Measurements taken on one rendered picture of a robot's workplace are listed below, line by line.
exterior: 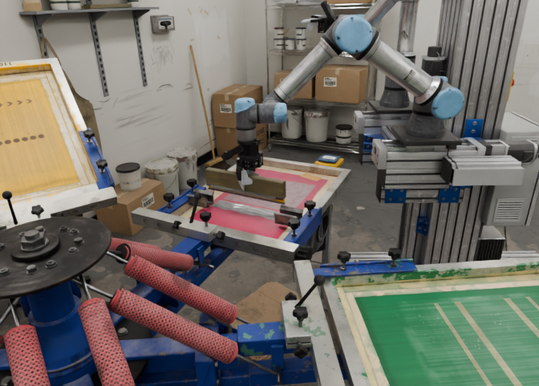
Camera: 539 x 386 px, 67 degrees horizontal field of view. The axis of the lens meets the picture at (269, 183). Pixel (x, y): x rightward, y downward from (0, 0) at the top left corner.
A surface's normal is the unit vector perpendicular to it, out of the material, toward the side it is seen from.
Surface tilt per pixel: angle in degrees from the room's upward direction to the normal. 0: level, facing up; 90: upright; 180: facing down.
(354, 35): 85
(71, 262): 0
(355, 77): 87
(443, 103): 95
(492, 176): 90
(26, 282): 0
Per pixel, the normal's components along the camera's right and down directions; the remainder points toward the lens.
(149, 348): -0.03, -0.91
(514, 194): -0.03, 0.41
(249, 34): -0.43, 0.38
